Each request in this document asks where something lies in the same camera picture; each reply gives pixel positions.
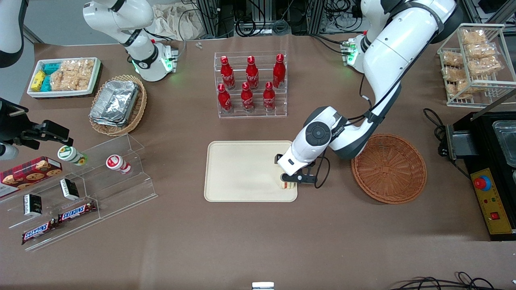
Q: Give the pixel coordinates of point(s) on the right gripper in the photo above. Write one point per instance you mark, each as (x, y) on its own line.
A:
(11, 123)

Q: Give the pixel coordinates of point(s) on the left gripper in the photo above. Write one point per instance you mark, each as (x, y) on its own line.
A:
(278, 158)

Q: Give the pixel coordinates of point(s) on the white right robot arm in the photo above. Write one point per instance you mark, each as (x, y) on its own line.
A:
(137, 44)

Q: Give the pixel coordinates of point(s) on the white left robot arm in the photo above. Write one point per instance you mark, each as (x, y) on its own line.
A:
(395, 52)

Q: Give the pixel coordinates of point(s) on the white rectangular snack tray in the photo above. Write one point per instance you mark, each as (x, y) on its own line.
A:
(60, 94)

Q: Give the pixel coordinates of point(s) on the beige rectangular serving tray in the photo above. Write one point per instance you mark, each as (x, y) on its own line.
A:
(242, 171)

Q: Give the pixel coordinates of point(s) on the brown round wicker basket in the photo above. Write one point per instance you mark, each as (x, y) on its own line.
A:
(391, 173)

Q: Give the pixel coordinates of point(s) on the tan oval wicker basket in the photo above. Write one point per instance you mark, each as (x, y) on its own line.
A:
(139, 112)

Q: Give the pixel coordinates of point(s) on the green lid yogurt cup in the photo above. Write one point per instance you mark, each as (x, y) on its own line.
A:
(70, 155)

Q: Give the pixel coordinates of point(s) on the red tartan cookie box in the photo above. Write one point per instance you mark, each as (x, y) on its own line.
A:
(28, 173)

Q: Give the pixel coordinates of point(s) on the teal snack pack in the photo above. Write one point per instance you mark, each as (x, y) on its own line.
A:
(46, 83)
(51, 68)

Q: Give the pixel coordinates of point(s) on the yellow snack pack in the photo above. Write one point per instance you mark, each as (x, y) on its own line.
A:
(38, 80)

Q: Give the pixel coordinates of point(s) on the small black white carton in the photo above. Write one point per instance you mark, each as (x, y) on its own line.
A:
(69, 189)
(33, 204)

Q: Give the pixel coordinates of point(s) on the clear bag of rice crackers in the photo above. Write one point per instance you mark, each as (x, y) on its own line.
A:
(72, 74)

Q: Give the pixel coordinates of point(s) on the clear acrylic bottle rack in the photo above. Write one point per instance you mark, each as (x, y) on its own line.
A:
(282, 108)

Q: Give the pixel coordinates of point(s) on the stacked aluminium foil trays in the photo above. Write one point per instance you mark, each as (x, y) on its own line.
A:
(115, 102)

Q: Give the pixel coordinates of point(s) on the red lid yogurt cup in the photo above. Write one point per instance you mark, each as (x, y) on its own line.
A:
(117, 163)

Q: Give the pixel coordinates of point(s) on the Snickers chocolate bar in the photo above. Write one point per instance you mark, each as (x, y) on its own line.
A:
(38, 232)
(76, 211)

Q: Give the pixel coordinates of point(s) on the red cola bottle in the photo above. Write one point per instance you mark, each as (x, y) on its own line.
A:
(227, 74)
(247, 98)
(279, 72)
(252, 74)
(224, 100)
(269, 98)

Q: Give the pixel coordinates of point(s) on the clear acrylic stepped shelf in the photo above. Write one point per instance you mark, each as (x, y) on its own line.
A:
(121, 189)

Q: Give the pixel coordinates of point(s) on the beige cloth bag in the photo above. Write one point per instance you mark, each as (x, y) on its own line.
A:
(173, 22)

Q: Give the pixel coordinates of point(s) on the red emergency stop button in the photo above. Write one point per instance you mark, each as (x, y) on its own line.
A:
(481, 183)

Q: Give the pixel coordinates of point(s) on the black appliance housing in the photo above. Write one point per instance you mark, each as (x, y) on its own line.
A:
(479, 149)

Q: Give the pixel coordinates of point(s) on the clear bag of fried snacks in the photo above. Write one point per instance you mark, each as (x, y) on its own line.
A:
(463, 88)
(455, 73)
(485, 65)
(474, 37)
(452, 59)
(481, 50)

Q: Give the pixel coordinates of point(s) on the yellow control panel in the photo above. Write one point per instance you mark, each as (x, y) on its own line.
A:
(494, 205)

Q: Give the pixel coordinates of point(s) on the clear plastic container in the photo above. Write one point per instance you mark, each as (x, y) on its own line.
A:
(507, 141)

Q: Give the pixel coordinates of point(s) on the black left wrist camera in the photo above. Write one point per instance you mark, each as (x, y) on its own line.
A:
(278, 158)

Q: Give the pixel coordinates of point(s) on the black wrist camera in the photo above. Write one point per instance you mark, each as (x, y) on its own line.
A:
(278, 158)
(10, 125)

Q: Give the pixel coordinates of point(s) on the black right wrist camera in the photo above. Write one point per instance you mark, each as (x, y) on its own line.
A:
(10, 125)

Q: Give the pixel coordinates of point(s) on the aluminium profile frame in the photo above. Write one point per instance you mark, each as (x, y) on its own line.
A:
(213, 18)

